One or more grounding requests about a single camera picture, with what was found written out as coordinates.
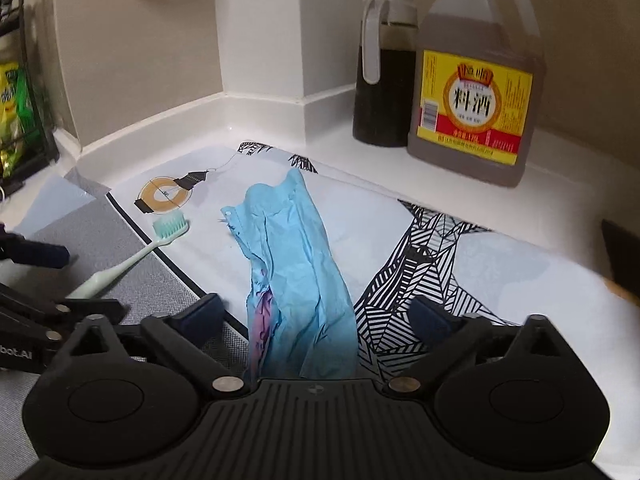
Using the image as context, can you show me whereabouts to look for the cooking wine jug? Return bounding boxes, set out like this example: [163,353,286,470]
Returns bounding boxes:
[406,0,544,189]

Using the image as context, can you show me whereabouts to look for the light blue cloth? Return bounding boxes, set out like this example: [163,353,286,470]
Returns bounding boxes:
[220,167,359,382]

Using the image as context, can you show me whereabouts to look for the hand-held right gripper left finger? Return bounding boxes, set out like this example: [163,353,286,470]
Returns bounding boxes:
[62,291,247,402]

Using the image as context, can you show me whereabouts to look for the pale blue flat sheet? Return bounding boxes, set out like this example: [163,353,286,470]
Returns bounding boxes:
[17,175,99,237]

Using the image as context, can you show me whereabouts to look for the white printed cloth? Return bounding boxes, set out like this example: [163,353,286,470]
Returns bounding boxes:
[107,141,640,462]

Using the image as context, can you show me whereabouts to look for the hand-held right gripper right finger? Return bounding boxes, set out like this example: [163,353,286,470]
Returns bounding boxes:
[382,294,577,402]

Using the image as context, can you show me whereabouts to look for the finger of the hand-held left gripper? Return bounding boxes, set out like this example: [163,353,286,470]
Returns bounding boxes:
[0,282,129,335]
[0,220,72,268]

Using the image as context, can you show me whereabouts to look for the green snack pouch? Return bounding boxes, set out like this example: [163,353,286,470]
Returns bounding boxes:
[17,67,40,137]

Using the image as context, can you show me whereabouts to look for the mint green toothbrush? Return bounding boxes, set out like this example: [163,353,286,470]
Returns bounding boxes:
[65,210,191,302]

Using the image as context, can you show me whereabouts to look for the grey fabric mat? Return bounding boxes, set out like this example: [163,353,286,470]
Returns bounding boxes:
[0,190,251,480]

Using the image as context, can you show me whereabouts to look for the yellow snack bag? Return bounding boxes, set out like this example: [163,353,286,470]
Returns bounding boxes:
[0,60,29,181]

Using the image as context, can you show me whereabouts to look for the black wire spice rack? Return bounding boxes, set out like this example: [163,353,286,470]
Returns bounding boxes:
[0,0,62,196]

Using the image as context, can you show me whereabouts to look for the dark soy sauce dispenser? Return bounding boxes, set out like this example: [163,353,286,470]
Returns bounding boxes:
[352,0,419,149]

